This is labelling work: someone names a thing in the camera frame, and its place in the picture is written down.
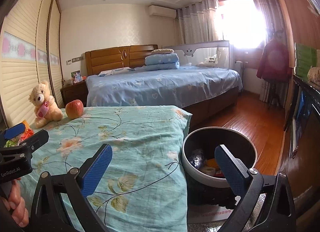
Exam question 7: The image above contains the grey bed guard rail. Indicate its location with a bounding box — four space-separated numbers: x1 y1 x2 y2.
161 40 230 69

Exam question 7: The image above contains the wooden nightstand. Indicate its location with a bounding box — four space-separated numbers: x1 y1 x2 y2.
60 81 88 109

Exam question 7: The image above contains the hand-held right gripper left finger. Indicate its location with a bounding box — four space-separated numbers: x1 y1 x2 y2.
29 143 113 232

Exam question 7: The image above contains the wooden headboard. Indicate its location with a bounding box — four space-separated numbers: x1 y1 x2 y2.
84 44 159 77

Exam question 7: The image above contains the brown plush toy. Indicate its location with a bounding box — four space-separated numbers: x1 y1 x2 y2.
307 67 320 85

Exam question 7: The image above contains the small beige pillow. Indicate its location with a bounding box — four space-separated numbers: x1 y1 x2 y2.
151 48 175 55

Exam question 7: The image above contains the teal floral sheet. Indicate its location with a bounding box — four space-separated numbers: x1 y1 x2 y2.
19 105 193 232

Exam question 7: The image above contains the white cardboard box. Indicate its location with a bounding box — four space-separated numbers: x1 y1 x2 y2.
187 203 240 225

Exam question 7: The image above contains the folded blue quilt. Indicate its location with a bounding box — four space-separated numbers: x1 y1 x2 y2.
145 53 180 71

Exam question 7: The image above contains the white round trash bin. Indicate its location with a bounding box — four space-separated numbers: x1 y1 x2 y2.
182 127 258 209

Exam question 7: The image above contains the photo frame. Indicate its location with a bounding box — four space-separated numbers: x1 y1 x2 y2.
71 70 82 84

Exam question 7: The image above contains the white printed pillow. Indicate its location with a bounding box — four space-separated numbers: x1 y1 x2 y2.
98 67 133 77

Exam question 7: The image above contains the cream teddy bear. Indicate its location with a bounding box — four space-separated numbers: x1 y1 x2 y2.
28 80 64 129

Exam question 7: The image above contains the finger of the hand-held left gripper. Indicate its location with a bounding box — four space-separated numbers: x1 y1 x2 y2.
19 129 49 156
4 123 26 140

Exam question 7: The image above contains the grey patterned curtain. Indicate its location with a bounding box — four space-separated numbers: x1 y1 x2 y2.
177 0 220 45
255 0 278 47

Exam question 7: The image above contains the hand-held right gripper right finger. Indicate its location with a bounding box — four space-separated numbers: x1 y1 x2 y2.
214 144 297 232

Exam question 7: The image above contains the white air conditioner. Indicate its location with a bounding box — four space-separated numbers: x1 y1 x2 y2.
148 5 177 19

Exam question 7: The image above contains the flat screen television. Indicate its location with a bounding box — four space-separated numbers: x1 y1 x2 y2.
289 77 320 160

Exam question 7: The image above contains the red apple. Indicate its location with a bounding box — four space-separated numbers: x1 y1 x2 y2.
65 99 84 120

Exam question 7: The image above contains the bed with blue sheet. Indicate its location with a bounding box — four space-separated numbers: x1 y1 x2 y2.
86 66 243 120

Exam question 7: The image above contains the green box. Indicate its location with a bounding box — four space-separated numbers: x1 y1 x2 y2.
294 43 319 79

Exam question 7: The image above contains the person's left hand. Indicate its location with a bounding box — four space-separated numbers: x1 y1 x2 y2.
0 178 30 227

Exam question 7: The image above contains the dark red coat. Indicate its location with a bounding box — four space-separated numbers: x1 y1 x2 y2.
256 39 293 82

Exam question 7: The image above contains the cream sliding wardrobe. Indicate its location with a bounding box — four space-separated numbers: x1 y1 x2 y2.
0 0 64 127

